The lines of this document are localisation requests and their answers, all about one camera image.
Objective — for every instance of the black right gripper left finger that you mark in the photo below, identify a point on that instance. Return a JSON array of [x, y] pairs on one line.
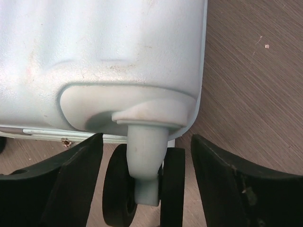
[[56, 192]]

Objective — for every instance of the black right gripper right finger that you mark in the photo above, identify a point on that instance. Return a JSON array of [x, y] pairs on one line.
[[238, 193]]

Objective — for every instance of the mint green suitcase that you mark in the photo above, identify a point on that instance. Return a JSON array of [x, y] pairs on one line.
[[131, 70]]

